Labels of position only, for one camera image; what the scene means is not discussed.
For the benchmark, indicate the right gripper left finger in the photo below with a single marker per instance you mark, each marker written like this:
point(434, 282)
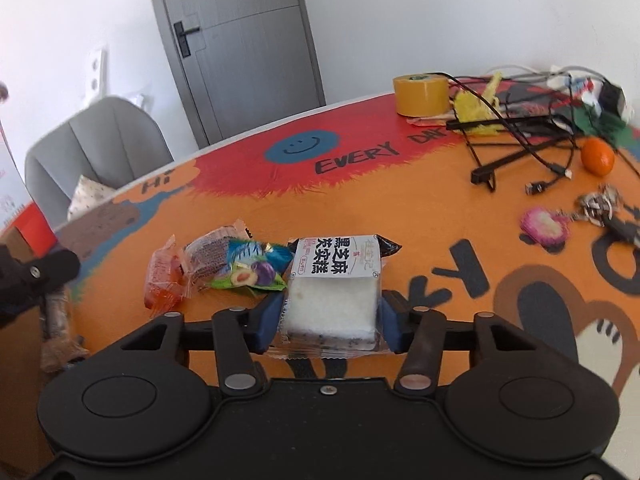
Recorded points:
point(238, 333)

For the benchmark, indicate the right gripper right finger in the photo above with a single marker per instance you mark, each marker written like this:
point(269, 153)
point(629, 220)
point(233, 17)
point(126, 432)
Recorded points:
point(419, 336)

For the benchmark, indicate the black sesame cake packet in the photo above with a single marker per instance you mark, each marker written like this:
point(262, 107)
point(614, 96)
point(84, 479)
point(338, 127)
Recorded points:
point(332, 305)

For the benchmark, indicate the brown small snack packet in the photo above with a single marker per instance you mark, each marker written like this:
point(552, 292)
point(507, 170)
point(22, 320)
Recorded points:
point(61, 346)

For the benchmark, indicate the blue green plum snack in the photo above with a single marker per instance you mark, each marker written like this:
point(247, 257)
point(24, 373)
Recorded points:
point(256, 265)

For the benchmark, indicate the orange white paper bag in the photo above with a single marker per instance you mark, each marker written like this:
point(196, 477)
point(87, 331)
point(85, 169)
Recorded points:
point(24, 228)

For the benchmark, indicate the orange red snack packet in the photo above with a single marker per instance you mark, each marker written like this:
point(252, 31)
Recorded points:
point(165, 279)

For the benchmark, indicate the dotted cushion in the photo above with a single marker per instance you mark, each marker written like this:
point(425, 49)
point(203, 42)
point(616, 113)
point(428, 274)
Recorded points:
point(87, 195)

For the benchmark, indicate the colourful table mat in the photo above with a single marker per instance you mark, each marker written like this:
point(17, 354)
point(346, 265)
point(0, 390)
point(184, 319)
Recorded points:
point(359, 168)

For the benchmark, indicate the grey chair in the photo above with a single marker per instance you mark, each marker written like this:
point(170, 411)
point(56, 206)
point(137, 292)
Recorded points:
point(112, 142)

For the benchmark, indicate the black stand bar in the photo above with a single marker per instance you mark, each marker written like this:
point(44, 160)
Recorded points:
point(486, 173)

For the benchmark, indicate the brown cardboard box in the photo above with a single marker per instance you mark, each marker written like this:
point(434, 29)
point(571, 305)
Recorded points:
point(24, 449)

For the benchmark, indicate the key bunch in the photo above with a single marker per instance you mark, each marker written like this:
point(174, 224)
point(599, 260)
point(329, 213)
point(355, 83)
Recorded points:
point(601, 209)

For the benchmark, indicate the yellow toy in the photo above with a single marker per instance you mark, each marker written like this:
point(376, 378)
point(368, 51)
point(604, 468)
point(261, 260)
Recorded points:
point(470, 108)

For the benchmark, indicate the yellow tape roll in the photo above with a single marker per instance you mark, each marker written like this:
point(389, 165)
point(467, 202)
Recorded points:
point(421, 95)

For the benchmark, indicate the orange mandarin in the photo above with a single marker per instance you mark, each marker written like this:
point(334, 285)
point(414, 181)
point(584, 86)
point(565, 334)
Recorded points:
point(597, 157)

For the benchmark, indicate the grey door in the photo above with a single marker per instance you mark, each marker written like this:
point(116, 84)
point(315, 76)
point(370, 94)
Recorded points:
point(239, 64)

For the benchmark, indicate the black power adapter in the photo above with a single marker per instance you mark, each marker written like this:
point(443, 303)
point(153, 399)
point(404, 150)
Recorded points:
point(611, 99)

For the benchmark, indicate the pink plush keychain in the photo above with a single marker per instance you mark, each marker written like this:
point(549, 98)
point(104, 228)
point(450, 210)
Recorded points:
point(545, 227)

